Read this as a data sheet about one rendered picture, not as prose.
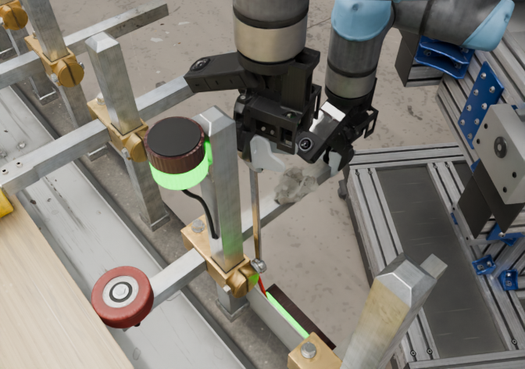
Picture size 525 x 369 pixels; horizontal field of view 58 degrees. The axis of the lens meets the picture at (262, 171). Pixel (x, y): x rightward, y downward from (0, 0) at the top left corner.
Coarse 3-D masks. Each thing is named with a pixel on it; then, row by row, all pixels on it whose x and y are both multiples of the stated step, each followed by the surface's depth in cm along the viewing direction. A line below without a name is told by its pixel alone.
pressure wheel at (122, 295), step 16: (112, 272) 66; (128, 272) 66; (96, 288) 65; (112, 288) 65; (128, 288) 65; (144, 288) 65; (96, 304) 63; (112, 304) 64; (128, 304) 63; (144, 304) 64; (112, 320) 62; (128, 320) 63
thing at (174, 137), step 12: (168, 120) 49; (180, 120) 49; (156, 132) 48; (168, 132) 48; (180, 132) 48; (192, 132) 48; (156, 144) 47; (168, 144) 47; (180, 144) 47; (192, 144) 47; (168, 156) 46; (204, 204) 58
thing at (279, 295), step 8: (272, 288) 87; (280, 296) 86; (280, 304) 85; (288, 304) 85; (288, 312) 84; (296, 312) 84; (296, 320) 83; (304, 320) 83; (304, 328) 82; (312, 328) 82; (320, 336) 81; (328, 344) 81
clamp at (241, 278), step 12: (204, 216) 77; (192, 240) 74; (204, 240) 74; (204, 252) 73; (216, 264) 71; (240, 264) 71; (216, 276) 73; (228, 276) 70; (240, 276) 70; (252, 276) 71; (228, 288) 71; (240, 288) 70
